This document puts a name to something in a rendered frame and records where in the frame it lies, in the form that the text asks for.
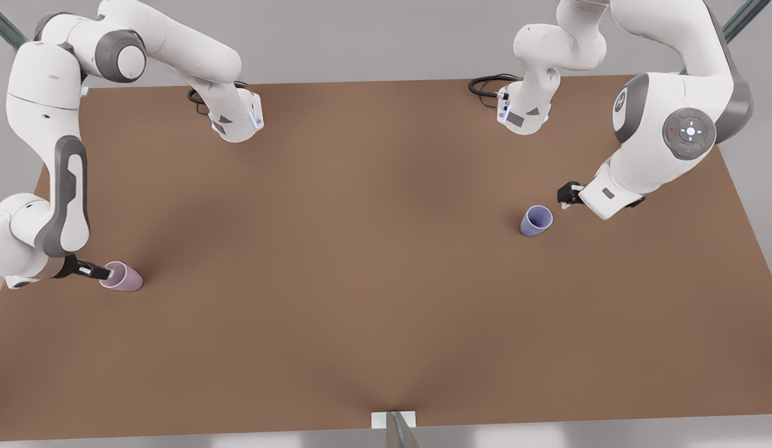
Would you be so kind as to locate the pink cup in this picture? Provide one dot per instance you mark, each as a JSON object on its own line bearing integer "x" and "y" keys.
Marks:
{"x": 123, "y": 277}

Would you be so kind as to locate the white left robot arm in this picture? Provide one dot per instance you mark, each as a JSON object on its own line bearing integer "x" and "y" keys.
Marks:
{"x": 665, "y": 93}

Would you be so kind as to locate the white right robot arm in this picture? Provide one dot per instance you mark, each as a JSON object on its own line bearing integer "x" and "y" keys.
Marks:
{"x": 43, "y": 93}

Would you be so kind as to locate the purple cup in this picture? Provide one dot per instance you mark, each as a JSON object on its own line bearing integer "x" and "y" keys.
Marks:
{"x": 535, "y": 223}

